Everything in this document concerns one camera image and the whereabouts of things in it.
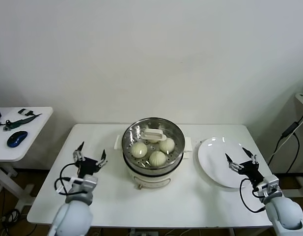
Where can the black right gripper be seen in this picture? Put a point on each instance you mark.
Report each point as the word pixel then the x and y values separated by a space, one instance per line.
pixel 252 170

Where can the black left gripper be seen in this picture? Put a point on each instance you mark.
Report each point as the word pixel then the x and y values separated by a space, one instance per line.
pixel 88 167

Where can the white steamed baozi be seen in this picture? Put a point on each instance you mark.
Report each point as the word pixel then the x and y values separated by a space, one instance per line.
pixel 167 145
pixel 154 141
pixel 139 150
pixel 157 159

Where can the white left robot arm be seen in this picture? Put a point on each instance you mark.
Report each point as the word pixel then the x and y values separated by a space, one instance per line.
pixel 75 211

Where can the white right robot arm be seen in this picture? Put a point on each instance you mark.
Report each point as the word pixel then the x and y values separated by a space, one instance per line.
pixel 283 214

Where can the perforated steel steamer basket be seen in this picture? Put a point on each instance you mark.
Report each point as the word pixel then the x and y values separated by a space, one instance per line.
pixel 131 134

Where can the steel steamer pot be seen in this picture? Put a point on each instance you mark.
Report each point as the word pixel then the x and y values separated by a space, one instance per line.
pixel 151 180

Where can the white round plate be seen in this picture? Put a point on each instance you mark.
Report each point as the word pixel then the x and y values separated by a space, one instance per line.
pixel 210 159

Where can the white side table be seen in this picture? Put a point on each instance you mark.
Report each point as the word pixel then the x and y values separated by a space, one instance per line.
pixel 31 137

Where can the blue computer mouse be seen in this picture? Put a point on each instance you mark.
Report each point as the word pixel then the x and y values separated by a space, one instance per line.
pixel 16 138

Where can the black and white badge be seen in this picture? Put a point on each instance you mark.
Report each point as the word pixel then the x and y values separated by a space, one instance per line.
pixel 24 111

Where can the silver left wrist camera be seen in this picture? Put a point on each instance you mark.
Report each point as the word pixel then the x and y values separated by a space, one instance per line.
pixel 90 181

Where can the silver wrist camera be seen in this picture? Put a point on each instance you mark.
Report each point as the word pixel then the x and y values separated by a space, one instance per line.
pixel 90 181
pixel 267 185

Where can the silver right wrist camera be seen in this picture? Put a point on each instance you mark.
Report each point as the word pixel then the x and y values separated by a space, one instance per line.
pixel 267 185

